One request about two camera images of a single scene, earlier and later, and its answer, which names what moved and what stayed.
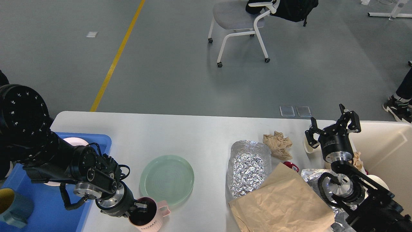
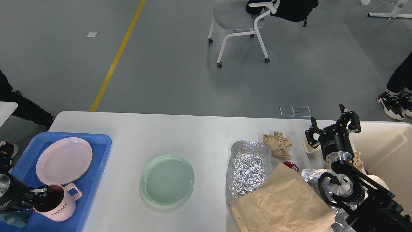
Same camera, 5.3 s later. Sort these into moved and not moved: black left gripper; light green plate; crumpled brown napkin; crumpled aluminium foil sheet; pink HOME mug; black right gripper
Moved: pink HOME mug; black left gripper
Not moved: crumpled aluminium foil sheet; black right gripper; light green plate; crumpled brown napkin
